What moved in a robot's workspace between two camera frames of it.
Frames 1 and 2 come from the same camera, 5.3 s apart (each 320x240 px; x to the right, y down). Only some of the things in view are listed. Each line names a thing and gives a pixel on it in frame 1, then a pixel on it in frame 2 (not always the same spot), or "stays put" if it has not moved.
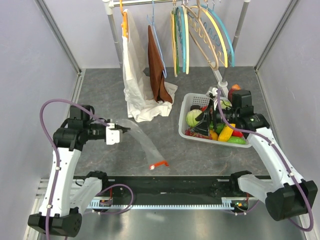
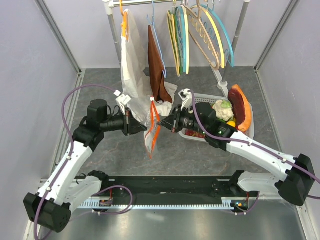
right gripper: (202, 128) to (172, 122)
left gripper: (124, 129) to (131, 125)
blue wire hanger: (153, 24) stays put
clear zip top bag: (155, 159) to (153, 128)
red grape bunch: (189, 132) stays put
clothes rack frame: (109, 5) stays put
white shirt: (141, 104) stays put
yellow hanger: (220, 31) to (222, 55)
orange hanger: (124, 24) stays put
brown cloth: (161, 92) stays put
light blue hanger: (180, 19) stays put
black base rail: (200, 192) stays put
